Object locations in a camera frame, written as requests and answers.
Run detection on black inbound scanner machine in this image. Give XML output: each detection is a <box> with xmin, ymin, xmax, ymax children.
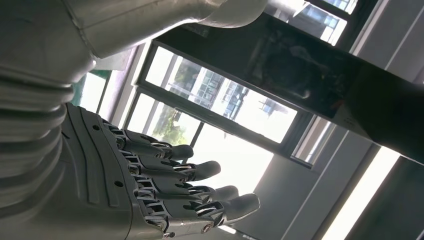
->
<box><xmin>155</xmin><ymin>13</ymin><xmax>424</xmax><ymax>165</ymax></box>

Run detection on building outside window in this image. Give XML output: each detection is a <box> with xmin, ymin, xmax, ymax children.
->
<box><xmin>165</xmin><ymin>57</ymin><xmax>289</xmax><ymax>123</ymax></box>

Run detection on dark window frame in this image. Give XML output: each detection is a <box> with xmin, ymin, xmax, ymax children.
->
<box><xmin>96</xmin><ymin>0</ymin><xmax>382</xmax><ymax>170</ymax></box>

